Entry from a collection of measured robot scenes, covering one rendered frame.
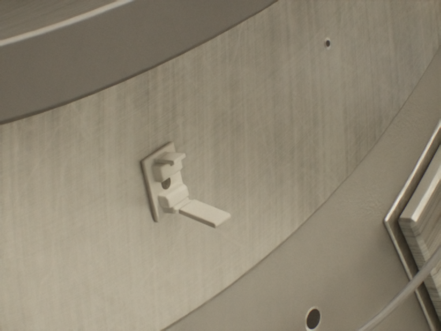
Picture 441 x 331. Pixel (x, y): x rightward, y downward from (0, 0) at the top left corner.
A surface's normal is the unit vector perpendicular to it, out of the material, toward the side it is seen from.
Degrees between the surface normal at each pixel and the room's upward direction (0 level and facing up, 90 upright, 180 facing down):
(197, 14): 90
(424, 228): 90
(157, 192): 90
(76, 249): 90
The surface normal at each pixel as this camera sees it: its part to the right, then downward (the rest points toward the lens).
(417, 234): 0.19, 0.55
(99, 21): 0.76, 0.08
